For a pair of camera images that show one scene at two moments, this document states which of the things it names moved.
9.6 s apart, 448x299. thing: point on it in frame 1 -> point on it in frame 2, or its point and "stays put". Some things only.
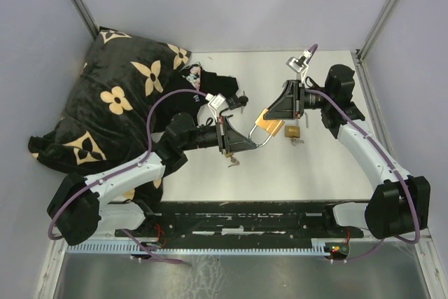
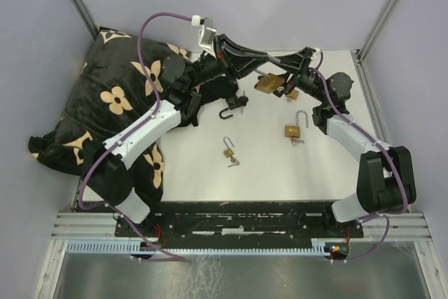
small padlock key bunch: x=234 y=160 stays put
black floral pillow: x=110 y=121 stays put
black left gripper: x=229 y=139 -> x=237 y=60
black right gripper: x=289 y=104 -> x=300 y=60
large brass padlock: x=270 y=126 -> x=269 y=82
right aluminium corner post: x=386 y=11 stays put
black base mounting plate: x=241 y=223 stays put
